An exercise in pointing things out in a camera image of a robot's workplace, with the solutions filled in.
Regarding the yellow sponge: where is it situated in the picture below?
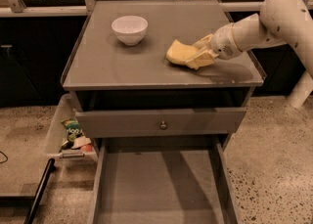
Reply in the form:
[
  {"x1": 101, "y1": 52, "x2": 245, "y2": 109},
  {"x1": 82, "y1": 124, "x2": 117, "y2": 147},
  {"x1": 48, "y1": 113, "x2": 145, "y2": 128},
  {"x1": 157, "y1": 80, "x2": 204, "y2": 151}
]
[{"x1": 165, "y1": 40, "x2": 199, "y2": 66}]

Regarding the white ceramic bowl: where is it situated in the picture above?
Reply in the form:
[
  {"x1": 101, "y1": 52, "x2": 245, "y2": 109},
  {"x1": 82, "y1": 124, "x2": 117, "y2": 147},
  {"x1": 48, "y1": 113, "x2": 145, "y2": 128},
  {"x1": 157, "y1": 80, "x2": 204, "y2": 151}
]
[{"x1": 112, "y1": 16, "x2": 149, "y2": 46}]

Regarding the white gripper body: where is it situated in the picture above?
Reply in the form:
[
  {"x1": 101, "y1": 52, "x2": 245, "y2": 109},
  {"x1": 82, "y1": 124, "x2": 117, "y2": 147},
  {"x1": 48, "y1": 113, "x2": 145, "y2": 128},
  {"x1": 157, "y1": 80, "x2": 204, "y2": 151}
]
[{"x1": 210, "y1": 23, "x2": 242, "y2": 60}]

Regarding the metal drawer knob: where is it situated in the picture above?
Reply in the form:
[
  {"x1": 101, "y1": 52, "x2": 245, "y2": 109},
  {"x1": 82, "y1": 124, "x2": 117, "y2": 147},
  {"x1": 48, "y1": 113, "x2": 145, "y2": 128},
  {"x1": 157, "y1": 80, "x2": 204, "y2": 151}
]
[{"x1": 159, "y1": 121, "x2": 168, "y2": 130}]

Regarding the grey open middle drawer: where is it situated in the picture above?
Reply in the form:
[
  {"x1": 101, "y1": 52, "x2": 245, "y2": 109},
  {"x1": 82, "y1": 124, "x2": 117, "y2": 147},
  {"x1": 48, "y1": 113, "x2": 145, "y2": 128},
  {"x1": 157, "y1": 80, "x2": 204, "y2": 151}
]
[{"x1": 87, "y1": 136, "x2": 242, "y2": 224}]

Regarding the grey drawer cabinet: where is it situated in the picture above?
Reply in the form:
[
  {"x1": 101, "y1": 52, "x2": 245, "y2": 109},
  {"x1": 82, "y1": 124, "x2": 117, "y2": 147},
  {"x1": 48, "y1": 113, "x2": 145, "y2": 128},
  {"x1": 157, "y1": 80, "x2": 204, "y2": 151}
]
[{"x1": 60, "y1": 0, "x2": 267, "y2": 151}]

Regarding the black pole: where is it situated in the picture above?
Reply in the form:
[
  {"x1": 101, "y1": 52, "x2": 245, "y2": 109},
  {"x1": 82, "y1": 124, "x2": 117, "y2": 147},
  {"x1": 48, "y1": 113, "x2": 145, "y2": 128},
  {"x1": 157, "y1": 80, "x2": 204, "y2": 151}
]
[{"x1": 23, "y1": 158, "x2": 55, "y2": 224}]

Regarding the black cable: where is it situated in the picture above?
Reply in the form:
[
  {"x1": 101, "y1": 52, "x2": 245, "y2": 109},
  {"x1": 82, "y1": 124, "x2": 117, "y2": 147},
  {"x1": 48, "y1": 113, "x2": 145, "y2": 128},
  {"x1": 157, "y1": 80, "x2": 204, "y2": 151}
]
[{"x1": 0, "y1": 150, "x2": 10, "y2": 165}]

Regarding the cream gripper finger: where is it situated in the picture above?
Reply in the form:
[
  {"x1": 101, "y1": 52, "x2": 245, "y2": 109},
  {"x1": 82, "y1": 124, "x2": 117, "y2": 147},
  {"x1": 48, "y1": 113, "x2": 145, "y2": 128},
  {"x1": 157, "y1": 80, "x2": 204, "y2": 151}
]
[
  {"x1": 185, "y1": 49, "x2": 218, "y2": 69},
  {"x1": 193, "y1": 34, "x2": 212, "y2": 49}
]

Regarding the grey top drawer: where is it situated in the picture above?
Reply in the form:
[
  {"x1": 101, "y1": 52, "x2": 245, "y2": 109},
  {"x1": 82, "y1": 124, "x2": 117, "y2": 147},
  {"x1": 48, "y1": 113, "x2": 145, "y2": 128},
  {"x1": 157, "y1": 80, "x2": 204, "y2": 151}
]
[{"x1": 75, "y1": 108, "x2": 246, "y2": 138}]

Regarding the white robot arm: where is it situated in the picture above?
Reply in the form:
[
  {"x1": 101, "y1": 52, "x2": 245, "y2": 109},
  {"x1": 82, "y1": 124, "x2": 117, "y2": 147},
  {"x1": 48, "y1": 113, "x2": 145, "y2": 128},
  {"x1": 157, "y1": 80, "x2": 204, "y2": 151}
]
[{"x1": 184, "y1": 0, "x2": 313, "y2": 108}]

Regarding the green snack bag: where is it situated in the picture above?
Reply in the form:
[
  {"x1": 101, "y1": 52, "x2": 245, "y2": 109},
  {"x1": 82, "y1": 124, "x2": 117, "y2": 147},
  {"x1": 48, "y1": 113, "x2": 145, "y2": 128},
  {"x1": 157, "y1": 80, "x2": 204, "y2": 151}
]
[{"x1": 62, "y1": 118, "x2": 83, "y2": 142}]

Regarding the clear plastic bin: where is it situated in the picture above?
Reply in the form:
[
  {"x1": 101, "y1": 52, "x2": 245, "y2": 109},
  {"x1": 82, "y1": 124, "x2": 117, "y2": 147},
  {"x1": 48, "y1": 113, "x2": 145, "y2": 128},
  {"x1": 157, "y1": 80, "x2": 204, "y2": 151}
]
[{"x1": 44, "y1": 94, "x2": 98, "y2": 162}]

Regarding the red and white package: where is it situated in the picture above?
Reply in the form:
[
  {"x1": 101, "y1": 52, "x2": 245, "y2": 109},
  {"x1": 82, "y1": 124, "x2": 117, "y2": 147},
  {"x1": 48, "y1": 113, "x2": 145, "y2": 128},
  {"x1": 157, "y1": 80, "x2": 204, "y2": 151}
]
[{"x1": 61, "y1": 136, "x2": 93, "y2": 152}]

